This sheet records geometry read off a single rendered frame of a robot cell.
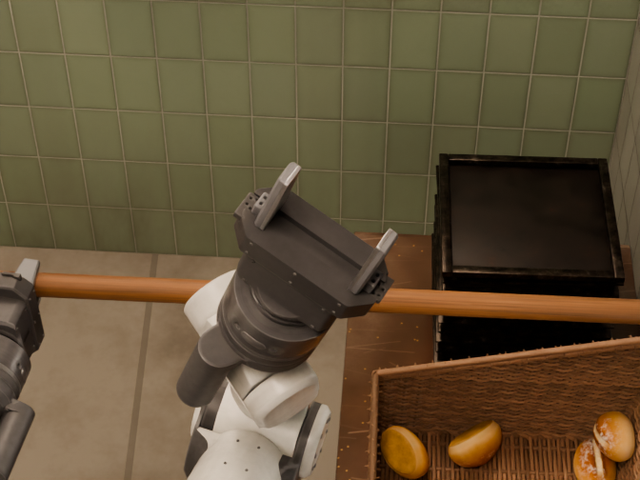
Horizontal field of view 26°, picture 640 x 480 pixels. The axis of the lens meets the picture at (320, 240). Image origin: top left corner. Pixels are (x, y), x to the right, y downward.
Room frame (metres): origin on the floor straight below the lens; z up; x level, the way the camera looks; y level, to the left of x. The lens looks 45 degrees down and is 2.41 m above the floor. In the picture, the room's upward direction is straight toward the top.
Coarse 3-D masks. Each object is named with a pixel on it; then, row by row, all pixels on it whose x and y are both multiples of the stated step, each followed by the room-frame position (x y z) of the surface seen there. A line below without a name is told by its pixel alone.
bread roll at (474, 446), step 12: (492, 420) 1.39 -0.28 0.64; (468, 432) 1.36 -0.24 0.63; (480, 432) 1.35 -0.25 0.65; (492, 432) 1.35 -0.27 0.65; (456, 444) 1.33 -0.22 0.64; (468, 444) 1.33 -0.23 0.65; (480, 444) 1.33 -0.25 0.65; (492, 444) 1.34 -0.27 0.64; (456, 456) 1.32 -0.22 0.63; (468, 456) 1.32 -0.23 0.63; (480, 456) 1.32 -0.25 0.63; (492, 456) 1.33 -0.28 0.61
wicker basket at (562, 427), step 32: (512, 352) 1.40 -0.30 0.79; (544, 352) 1.39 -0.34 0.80; (576, 352) 1.39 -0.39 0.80; (608, 352) 1.39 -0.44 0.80; (384, 384) 1.40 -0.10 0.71; (416, 384) 1.40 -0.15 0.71; (448, 384) 1.40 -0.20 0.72; (480, 384) 1.39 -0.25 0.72; (512, 384) 1.40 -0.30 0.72; (544, 384) 1.39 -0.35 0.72; (576, 384) 1.39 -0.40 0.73; (608, 384) 1.39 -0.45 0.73; (384, 416) 1.40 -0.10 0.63; (416, 416) 1.40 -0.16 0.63; (448, 416) 1.40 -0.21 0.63; (480, 416) 1.40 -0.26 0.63; (512, 416) 1.39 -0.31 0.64; (544, 416) 1.39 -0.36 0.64; (576, 416) 1.39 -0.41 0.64; (448, 448) 1.37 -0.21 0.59; (512, 448) 1.37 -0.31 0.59; (544, 448) 1.37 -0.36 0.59; (576, 448) 1.37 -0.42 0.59
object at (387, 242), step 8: (392, 232) 0.70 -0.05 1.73; (384, 240) 0.69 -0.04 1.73; (392, 240) 0.69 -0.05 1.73; (376, 248) 0.68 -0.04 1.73; (384, 248) 0.68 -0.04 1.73; (376, 256) 0.68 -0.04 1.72; (384, 256) 0.68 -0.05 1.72; (368, 264) 0.69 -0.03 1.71; (376, 264) 0.68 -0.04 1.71; (360, 272) 0.69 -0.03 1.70; (368, 272) 0.69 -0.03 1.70; (376, 272) 0.71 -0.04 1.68; (360, 280) 0.69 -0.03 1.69; (368, 280) 0.69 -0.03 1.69; (376, 280) 0.70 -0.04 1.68; (352, 288) 0.69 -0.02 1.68; (360, 288) 0.69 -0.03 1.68; (368, 288) 0.70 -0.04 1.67
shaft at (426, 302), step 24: (48, 288) 1.15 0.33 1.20; (72, 288) 1.15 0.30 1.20; (96, 288) 1.15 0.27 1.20; (120, 288) 1.15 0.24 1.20; (144, 288) 1.15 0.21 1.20; (168, 288) 1.14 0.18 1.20; (192, 288) 1.14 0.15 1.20; (384, 312) 1.12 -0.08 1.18; (408, 312) 1.12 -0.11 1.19; (432, 312) 1.11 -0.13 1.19; (456, 312) 1.11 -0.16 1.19; (480, 312) 1.11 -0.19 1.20; (504, 312) 1.11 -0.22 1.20; (528, 312) 1.11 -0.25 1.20; (552, 312) 1.11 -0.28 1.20; (576, 312) 1.10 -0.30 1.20; (600, 312) 1.10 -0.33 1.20; (624, 312) 1.10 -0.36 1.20
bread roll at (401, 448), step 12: (384, 432) 1.36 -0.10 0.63; (396, 432) 1.35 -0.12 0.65; (408, 432) 1.35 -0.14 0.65; (384, 444) 1.35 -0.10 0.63; (396, 444) 1.34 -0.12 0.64; (408, 444) 1.33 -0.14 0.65; (420, 444) 1.33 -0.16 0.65; (384, 456) 1.33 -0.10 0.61; (396, 456) 1.32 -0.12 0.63; (408, 456) 1.31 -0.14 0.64; (420, 456) 1.31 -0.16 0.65; (396, 468) 1.30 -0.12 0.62; (408, 468) 1.30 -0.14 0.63; (420, 468) 1.29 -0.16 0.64
